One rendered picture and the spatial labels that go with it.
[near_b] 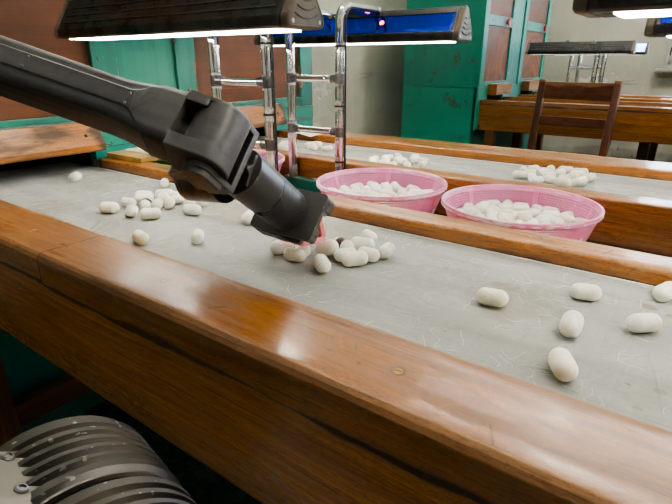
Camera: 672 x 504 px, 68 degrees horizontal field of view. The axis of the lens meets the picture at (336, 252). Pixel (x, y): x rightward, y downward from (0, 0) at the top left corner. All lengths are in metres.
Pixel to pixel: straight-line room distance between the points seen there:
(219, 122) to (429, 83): 3.11
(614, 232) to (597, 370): 0.56
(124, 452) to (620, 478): 0.29
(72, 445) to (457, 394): 0.26
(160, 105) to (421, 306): 0.35
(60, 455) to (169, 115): 0.33
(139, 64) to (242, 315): 1.11
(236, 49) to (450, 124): 2.06
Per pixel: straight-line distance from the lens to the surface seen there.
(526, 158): 1.43
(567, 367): 0.47
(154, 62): 1.55
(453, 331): 0.53
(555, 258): 0.73
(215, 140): 0.52
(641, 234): 1.04
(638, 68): 5.60
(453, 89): 3.51
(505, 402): 0.40
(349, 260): 0.66
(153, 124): 0.53
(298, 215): 0.62
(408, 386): 0.40
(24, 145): 1.31
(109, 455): 0.33
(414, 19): 1.28
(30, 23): 1.40
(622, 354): 0.55
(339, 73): 1.20
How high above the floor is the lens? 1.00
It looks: 21 degrees down
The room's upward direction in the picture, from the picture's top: straight up
